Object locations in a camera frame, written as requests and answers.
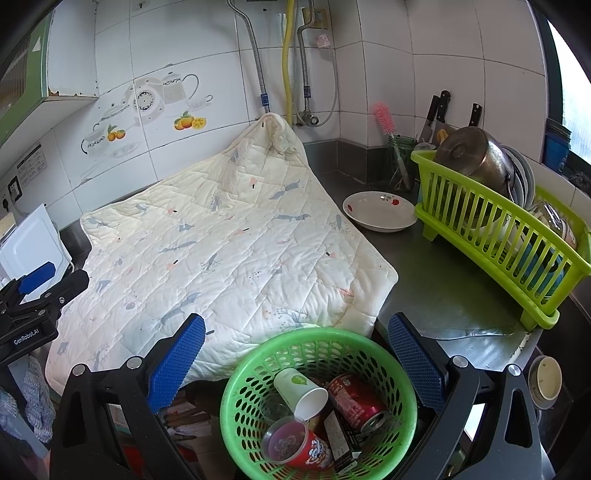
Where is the blue box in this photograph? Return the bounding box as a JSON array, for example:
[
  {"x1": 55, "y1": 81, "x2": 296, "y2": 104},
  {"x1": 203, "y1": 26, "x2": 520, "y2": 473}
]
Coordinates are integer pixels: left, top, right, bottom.
[{"x1": 542, "y1": 117, "x2": 572, "y2": 175}]

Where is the steel pot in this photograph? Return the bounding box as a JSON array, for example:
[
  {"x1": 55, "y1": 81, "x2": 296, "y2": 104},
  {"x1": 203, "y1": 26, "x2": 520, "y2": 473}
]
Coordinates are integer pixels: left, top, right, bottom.
[{"x1": 433, "y1": 127, "x2": 515, "y2": 195}]

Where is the stack of plates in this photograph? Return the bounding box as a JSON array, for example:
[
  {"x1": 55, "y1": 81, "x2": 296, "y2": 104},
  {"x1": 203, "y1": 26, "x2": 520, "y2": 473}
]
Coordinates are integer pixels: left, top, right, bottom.
[{"x1": 501, "y1": 145, "x2": 536, "y2": 208}]

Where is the wall label sticker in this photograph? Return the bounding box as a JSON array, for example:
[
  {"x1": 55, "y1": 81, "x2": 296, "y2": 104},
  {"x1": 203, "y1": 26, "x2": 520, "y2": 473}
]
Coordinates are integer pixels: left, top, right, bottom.
[{"x1": 17, "y1": 144, "x2": 48, "y2": 185}]

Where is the white plastic cutting board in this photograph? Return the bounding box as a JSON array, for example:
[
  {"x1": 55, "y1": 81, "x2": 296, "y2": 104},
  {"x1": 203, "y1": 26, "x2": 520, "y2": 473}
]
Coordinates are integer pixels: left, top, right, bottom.
[{"x1": 0, "y1": 204, "x2": 74, "y2": 291}]

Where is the white flower-print dish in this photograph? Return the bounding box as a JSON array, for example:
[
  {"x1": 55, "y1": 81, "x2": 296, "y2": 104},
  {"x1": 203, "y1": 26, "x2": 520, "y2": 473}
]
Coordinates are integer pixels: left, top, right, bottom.
[{"x1": 342, "y1": 191, "x2": 417, "y2": 233}]

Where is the red drink can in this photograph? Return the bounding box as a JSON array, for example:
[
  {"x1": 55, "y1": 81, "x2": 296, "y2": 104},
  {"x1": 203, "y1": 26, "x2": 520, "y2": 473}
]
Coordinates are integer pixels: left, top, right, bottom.
[{"x1": 327, "y1": 373, "x2": 389, "y2": 435}]

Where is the white paper cup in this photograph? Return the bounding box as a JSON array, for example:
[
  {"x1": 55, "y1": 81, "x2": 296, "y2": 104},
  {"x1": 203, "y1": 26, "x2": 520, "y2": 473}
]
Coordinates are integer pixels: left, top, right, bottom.
[{"x1": 273, "y1": 368, "x2": 329, "y2": 422}]

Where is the clear plastic cup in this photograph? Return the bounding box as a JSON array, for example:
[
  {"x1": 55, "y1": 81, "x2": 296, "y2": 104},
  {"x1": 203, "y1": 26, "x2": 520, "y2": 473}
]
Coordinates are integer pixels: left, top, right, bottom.
[{"x1": 259, "y1": 391, "x2": 294, "y2": 423}]

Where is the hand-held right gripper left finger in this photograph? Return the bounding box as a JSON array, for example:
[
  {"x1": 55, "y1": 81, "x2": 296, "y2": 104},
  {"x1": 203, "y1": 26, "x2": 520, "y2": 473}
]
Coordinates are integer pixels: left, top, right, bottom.
[{"x1": 50, "y1": 313, "x2": 206, "y2": 480}]

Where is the red paper cup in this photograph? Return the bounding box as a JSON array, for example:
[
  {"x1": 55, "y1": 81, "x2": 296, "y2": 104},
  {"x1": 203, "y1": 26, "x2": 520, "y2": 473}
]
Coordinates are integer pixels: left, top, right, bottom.
[{"x1": 261, "y1": 415, "x2": 334, "y2": 472}]

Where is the green wall cabinet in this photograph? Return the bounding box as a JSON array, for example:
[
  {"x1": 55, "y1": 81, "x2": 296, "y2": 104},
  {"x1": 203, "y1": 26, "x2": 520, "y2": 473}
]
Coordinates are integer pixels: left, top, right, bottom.
[{"x1": 0, "y1": 0, "x2": 100, "y2": 146}]

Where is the braided metal hose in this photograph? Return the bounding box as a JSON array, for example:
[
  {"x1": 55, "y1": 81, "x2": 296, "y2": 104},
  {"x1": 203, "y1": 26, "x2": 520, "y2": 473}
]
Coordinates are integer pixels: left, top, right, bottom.
[
  {"x1": 297, "y1": 7, "x2": 324, "y2": 116},
  {"x1": 226, "y1": 0, "x2": 271, "y2": 115}
]

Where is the yellow gas hose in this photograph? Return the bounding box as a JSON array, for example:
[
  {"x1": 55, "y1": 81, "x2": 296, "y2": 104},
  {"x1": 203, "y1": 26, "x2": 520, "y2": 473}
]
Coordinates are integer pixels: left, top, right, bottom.
[{"x1": 283, "y1": 0, "x2": 297, "y2": 126}]

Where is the green plastic basket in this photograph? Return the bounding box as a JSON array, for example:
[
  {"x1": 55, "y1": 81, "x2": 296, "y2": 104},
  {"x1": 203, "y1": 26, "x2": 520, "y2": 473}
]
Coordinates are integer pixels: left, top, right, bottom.
[{"x1": 220, "y1": 328, "x2": 419, "y2": 480}]

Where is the grey knitted cloth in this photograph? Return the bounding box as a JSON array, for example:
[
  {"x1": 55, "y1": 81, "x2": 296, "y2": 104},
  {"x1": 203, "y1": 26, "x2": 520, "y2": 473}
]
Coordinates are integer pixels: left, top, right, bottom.
[{"x1": 0, "y1": 357, "x2": 54, "y2": 446}]

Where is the white quilted blanket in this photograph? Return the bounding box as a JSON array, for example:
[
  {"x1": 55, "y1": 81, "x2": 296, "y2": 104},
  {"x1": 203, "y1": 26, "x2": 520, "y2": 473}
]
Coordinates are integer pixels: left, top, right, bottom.
[{"x1": 46, "y1": 113, "x2": 399, "y2": 384}]

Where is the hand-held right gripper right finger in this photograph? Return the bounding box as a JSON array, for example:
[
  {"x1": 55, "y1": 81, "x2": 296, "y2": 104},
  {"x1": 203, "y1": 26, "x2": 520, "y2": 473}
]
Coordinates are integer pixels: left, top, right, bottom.
[{"x1": 388, "y1": 312, "x2": 543, "y2": 480}]

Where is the blue plastic bowl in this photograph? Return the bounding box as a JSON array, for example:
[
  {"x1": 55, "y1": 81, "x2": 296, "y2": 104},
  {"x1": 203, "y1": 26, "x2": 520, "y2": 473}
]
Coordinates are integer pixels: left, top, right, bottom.
[{"x1": 522, "y1": 254, "x2": 566, "y2": 298}]

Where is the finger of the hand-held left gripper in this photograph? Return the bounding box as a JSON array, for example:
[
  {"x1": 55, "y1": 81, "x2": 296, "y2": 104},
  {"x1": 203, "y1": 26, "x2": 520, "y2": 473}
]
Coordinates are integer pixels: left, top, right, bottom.
[
  {"x1": 39, "y1": 269, "x2": 90, "y2": 319},
  {"x1": 17, "y1": 261, "x2": 56, "y2": 296}
]

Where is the green glass jar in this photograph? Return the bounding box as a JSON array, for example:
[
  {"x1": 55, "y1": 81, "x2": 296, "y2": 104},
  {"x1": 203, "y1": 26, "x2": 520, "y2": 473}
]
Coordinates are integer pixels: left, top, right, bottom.
[{"x1": 387, "y1": 135, "x2": 419, "y2": 192}]

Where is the clear glass container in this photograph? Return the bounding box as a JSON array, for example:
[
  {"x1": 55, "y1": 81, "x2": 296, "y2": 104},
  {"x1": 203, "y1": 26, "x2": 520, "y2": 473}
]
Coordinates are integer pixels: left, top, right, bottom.
[{"x1": 531, "y1": 200, "x2": 578, "y2": 250}]

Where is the black cardboard box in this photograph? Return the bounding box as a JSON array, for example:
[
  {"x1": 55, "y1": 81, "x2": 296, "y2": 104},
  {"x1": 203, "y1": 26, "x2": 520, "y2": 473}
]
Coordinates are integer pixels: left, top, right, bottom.
[{"x1": 322, "y1": 408, "x2": 363, "y2": 474}]

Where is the black-handled cleaver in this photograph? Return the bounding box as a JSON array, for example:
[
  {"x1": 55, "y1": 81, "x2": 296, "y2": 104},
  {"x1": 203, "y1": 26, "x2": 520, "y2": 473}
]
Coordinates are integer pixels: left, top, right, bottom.
[{"x1": 418, "y1": 95, "x2": 440, "y2": 144}]

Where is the beige ceramic cup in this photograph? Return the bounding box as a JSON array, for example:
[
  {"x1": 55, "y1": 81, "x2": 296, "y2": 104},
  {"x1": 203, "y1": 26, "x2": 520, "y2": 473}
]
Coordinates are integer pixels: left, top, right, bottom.
[{"x1": 527, "y1": 355, "x2": 563, "y2": 410}]

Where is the pink bottle brush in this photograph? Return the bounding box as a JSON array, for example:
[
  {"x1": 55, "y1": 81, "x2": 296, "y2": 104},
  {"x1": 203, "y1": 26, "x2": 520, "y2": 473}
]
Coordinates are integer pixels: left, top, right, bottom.
[{"x1": 372, "y1": 102, "x2": 407, "y2": 185}]

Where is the thin grey hose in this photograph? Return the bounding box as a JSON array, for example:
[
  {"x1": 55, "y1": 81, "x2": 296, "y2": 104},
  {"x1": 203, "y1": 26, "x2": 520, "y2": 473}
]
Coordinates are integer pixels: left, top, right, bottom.
[{"x1": 318, "y1": 34, "x2": 340, "y2": 125}]

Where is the green plastic dish rack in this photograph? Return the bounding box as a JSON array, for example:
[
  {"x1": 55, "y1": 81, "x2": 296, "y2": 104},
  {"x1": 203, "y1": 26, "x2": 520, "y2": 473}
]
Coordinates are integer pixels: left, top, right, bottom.
[{"x1": 410, "y1": 150, "x2": 591, "y2": 330}]

